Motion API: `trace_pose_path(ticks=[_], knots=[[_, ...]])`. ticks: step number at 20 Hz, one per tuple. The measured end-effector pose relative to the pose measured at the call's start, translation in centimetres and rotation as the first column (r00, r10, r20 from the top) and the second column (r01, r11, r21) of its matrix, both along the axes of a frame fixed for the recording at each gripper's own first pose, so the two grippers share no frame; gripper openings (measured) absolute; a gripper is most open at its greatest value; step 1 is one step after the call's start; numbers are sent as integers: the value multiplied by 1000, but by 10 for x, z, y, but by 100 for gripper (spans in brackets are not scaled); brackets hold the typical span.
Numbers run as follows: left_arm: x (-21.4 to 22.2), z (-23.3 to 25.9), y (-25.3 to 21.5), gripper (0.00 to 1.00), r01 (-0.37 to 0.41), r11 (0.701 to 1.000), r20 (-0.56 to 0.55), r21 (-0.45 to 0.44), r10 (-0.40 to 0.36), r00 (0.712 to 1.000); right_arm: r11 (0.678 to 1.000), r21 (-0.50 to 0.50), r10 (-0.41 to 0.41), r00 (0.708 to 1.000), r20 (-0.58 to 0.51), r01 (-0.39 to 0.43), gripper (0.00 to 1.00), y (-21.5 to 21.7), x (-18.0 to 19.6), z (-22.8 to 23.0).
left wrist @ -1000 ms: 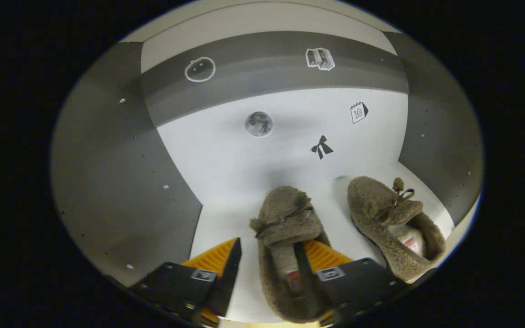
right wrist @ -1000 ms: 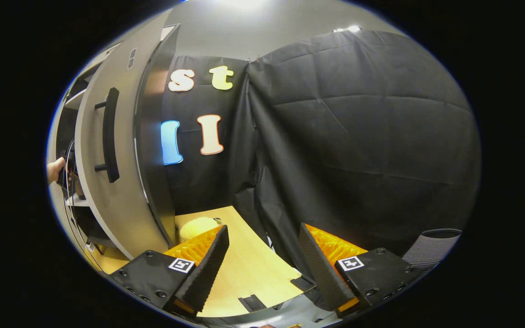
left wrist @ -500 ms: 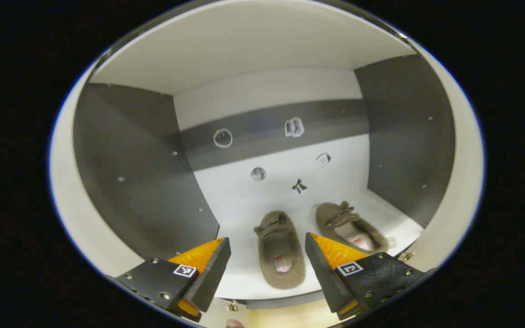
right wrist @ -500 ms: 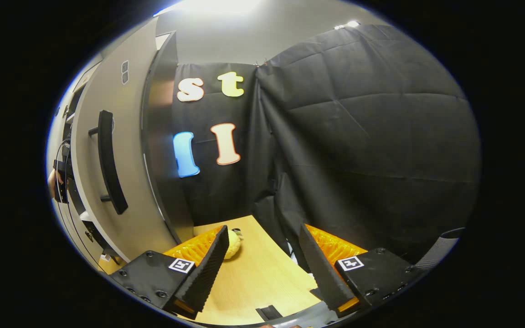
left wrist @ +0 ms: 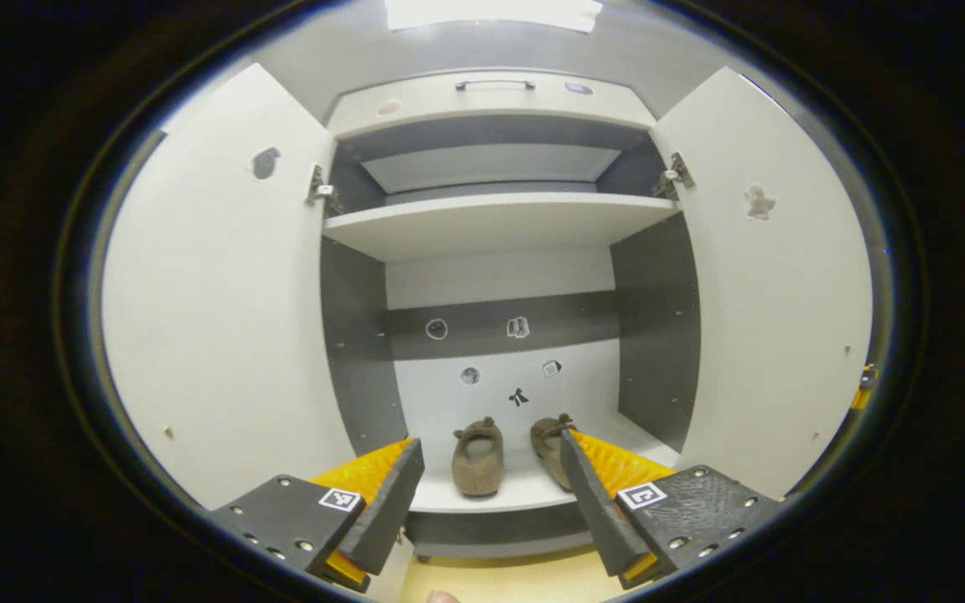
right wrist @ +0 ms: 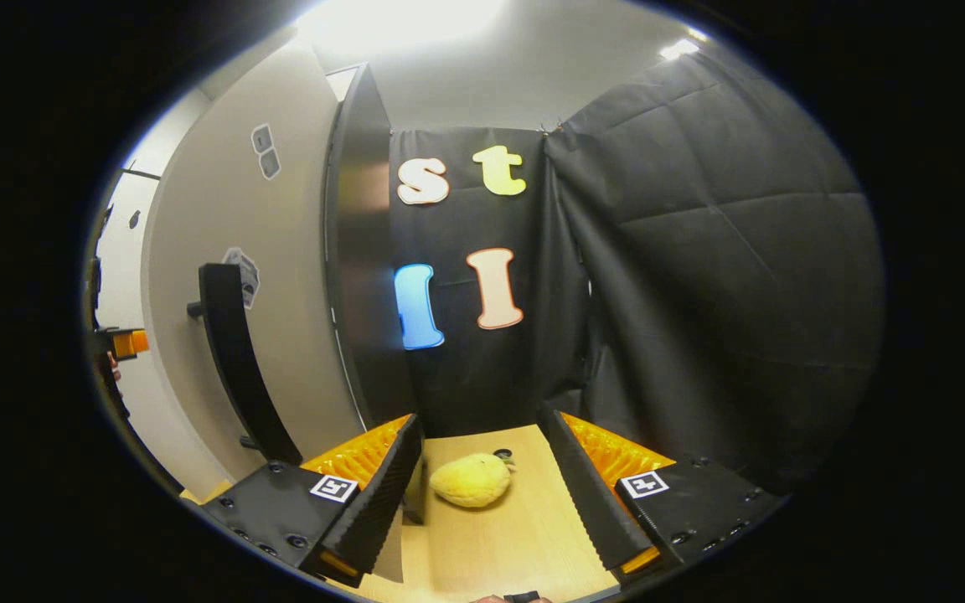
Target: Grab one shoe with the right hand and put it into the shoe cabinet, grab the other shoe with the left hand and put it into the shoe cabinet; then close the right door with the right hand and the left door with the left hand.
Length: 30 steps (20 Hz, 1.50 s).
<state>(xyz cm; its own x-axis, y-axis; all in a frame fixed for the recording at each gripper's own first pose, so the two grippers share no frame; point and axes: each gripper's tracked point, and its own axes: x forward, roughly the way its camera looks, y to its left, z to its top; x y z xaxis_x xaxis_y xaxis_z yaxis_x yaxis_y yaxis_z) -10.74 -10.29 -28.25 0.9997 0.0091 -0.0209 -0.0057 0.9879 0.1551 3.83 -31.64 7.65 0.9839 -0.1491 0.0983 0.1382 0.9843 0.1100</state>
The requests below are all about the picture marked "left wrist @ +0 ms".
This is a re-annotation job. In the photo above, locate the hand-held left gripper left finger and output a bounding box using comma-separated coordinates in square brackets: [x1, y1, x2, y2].
[210, 437, 426, 594]

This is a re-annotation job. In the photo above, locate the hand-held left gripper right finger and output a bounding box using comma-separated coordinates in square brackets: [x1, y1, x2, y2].
[560, 430, 785, 590]

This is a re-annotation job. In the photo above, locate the brown fuzzy shoe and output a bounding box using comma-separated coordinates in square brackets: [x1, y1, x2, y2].
[452, 416, 505, 499]
[530, 413, 577, 492]

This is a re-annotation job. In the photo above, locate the white cabinet door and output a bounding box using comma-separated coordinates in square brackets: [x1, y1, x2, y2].
[101, 63, 358, 510]
[650, 67, 874, 502]

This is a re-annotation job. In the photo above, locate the white shoe cabinet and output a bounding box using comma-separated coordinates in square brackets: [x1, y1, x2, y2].
[319, 69, 701, 560]

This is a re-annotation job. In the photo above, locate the long ceiling light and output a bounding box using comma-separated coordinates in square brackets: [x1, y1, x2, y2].
[384, 0, 603, 34]

